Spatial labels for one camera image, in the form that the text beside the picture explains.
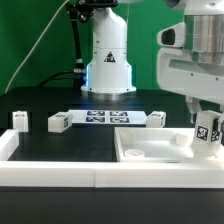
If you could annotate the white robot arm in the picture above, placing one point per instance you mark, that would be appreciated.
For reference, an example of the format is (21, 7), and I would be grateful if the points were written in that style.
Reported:
(204, 20)

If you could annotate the white U-shaped fence wall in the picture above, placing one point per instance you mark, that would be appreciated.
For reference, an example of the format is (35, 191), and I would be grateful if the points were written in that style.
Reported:
(103, 175)

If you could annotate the white marker base plate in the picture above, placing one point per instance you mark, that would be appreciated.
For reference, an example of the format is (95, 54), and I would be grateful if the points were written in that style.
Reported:
(108, 117)

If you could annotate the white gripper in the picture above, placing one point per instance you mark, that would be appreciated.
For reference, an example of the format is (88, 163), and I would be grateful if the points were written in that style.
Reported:
(177, 73)

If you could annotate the white square tabletop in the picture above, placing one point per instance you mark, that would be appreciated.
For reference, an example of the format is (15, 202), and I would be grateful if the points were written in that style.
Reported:
(159, 145)

